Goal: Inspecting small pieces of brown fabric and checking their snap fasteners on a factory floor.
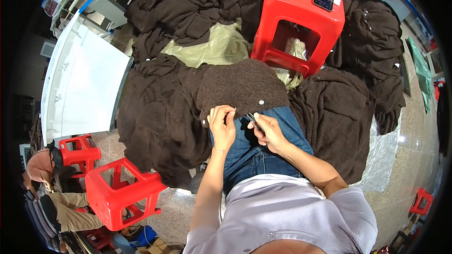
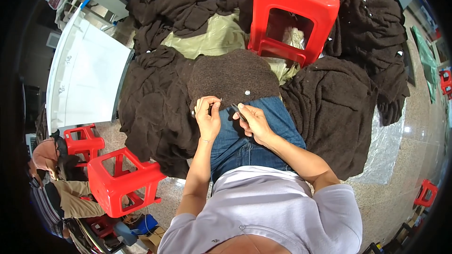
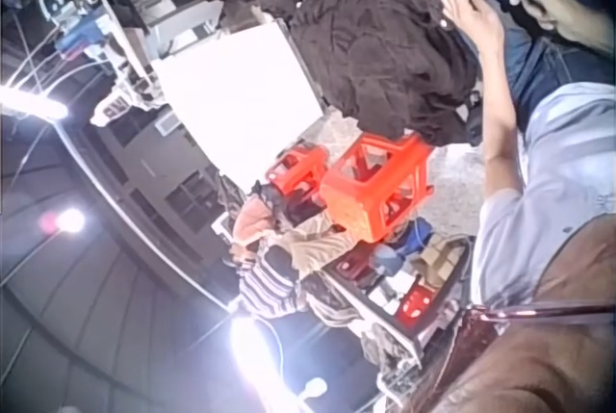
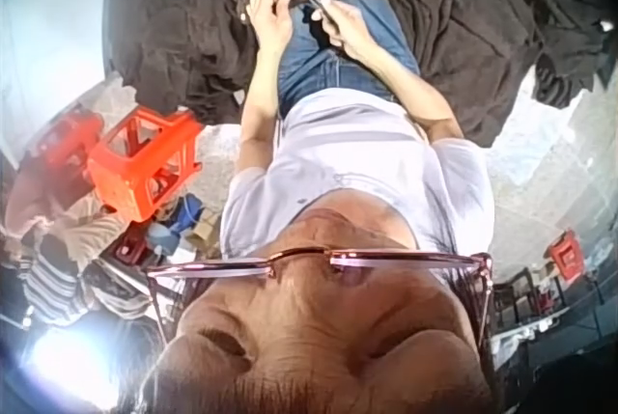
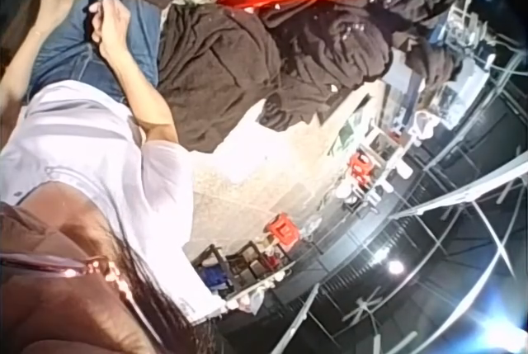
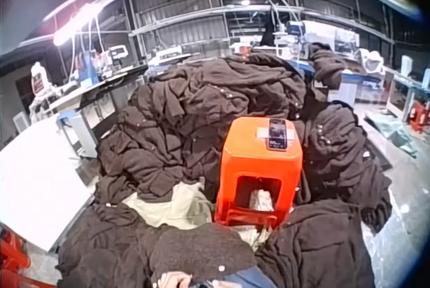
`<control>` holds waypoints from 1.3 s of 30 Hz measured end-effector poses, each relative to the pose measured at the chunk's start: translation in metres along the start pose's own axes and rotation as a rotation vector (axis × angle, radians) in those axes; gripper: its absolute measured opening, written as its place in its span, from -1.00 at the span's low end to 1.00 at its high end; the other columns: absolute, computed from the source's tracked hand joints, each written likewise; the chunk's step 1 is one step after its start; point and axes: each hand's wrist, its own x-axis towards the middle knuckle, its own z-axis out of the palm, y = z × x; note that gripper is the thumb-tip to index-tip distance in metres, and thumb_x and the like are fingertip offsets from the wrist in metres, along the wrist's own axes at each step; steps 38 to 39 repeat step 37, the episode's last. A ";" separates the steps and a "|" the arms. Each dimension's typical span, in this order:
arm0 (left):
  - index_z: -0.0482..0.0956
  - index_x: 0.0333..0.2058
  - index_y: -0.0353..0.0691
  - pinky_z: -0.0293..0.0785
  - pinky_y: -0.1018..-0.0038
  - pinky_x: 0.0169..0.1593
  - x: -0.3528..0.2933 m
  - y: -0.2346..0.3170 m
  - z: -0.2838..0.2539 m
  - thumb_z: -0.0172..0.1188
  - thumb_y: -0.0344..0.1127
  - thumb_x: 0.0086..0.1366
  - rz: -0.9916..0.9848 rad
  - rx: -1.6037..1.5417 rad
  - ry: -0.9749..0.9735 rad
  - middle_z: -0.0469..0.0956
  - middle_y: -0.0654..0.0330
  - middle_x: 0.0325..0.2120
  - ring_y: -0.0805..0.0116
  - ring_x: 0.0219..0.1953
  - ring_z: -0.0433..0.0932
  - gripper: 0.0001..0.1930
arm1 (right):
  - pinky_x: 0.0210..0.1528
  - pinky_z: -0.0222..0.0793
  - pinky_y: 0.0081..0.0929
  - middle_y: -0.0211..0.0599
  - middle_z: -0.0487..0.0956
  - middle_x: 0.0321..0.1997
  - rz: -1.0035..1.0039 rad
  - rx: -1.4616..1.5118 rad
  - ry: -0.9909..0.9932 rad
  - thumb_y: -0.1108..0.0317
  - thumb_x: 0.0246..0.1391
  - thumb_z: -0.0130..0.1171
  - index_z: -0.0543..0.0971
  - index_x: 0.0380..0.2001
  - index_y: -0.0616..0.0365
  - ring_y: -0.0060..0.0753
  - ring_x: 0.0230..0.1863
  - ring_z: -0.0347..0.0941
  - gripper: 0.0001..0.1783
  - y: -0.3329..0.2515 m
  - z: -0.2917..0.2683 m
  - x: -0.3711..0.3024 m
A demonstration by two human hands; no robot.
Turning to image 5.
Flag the person's right hand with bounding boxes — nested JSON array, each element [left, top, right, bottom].
[[88, 0, 133, 63]]

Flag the person's legs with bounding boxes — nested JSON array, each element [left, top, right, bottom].
[[27, 0, 163, 104]]

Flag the large heap of black garments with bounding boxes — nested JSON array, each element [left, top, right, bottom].
[[155, 0, 394, 153]]

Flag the small red plastic stool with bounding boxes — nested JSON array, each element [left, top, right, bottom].
[[265, 213, 299, 248], [347, 150, 375, 180]]

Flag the blue bag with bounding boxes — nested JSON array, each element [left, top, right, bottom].
[[200, 265, 233, 294]]

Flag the dark chairs and table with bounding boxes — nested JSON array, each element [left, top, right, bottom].
[[191, 241, 299, 302]]

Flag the cluttered white table row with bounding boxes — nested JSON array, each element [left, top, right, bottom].
[[325, 81, 439, 215]]

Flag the metal rack with items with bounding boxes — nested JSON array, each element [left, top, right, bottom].
[[427, 0, 521, 124]]

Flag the ceiling fan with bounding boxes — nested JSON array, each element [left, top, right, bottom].
[[345, 295, 385, 327]]

